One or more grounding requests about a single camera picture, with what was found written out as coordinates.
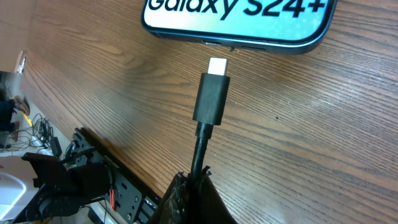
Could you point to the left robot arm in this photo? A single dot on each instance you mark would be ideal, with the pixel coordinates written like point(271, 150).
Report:
point(63, 191)

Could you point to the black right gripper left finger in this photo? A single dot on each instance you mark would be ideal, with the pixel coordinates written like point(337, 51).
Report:
point(173, 207)

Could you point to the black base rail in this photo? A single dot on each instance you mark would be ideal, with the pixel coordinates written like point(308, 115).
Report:
point(133, 200)

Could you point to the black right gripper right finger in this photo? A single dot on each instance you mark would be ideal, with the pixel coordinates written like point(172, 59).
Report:
point(207, 206)

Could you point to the blue Galaxy smartphone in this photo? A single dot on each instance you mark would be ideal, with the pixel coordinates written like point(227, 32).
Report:
point(288, 27)

